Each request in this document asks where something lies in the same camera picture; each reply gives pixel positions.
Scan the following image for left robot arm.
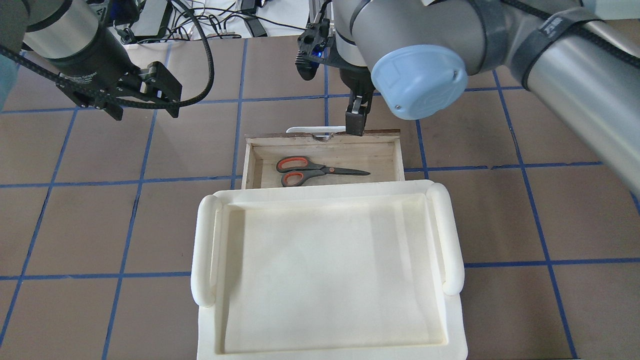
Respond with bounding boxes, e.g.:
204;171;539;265
1;0;182;121

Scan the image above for light wooden drawer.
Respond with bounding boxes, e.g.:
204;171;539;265
241;129;405;189

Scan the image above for black corrugated cable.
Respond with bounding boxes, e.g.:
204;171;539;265
0;0;215;109

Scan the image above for white plastic tray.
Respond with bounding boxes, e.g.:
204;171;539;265
190;180;468;360

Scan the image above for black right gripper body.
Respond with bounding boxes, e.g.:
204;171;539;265
339;67;375;109

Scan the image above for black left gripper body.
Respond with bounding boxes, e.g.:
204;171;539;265
57;61;161;121

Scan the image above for red grey handled scissors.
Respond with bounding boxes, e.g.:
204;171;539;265
275;155;371;188

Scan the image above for white drawer handle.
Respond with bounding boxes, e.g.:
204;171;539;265
285;126;346;142

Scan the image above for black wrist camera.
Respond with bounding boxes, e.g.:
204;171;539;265
294;18;334;81

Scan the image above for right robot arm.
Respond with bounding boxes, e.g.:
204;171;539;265
333;0;640;195

